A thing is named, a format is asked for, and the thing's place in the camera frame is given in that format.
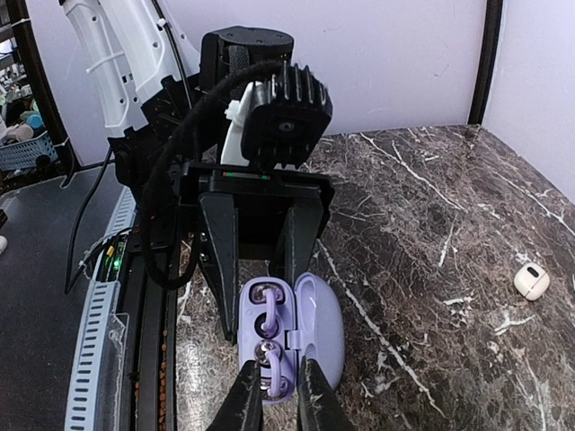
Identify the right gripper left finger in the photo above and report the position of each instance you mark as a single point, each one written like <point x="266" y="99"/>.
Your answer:
<point x="242" y="407"/>

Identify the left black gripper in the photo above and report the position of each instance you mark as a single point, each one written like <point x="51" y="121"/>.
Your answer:
<point x="236" y="213"/>

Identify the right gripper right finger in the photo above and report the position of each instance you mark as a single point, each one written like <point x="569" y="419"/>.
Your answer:
<point x="318" y="407"/>

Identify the purple blue charging case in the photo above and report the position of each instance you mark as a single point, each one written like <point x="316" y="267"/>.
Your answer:
<point x="310" y="324"/>

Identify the beige earbud charging case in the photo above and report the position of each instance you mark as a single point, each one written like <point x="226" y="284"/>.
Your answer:
<point x="531" y="281"/>

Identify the purple earbud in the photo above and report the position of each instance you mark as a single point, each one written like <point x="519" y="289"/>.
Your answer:
<point x="269" y="296"/>
<point x="275" y="386"/>

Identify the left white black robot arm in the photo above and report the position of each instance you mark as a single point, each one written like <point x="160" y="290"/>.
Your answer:
<point x="211" y="141"/>

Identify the light blue plastic basket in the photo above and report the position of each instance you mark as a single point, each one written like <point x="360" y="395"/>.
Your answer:
<point x="28" y="154"/>

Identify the black front table rail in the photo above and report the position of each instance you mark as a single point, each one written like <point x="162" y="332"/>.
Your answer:
<point x="147" y="397"/>

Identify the white slotted cable duct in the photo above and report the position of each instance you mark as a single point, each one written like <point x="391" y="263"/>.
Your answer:
<point x="93" y="400"/>

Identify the left black frame post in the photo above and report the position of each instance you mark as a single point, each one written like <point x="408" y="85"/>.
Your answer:
<point x="487" y="59"/>

